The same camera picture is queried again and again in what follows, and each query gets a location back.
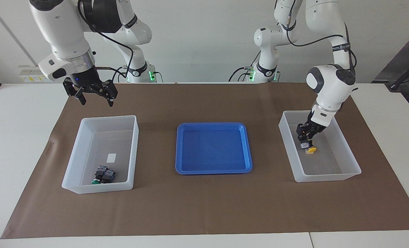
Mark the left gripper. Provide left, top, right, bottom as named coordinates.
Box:
left=306, top=112, right=330, bottom=135

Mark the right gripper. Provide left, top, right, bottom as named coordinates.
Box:
left=63, top=65, right=118, bottom=107

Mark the yellow push button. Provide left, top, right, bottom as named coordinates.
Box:
left=301, top=140, right=317, bottom=154

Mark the translucent white plastic box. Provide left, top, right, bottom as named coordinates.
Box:
left=62, top=115, right=139, bottom=195
left=279, top=110, right=362, bottom=183

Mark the blue plastic tray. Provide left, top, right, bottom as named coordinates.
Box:
left=175, top=122, right=253, bottom=175

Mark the black cable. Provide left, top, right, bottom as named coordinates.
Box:
left=275, top=0, right=358, bottom=74
left=228, top=51, right=262, bottom=82
left=78, top=0, right=135, bottom=83

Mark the white wall socket strip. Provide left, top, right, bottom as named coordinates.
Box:
left=18, top=65, right=50, bottom=83

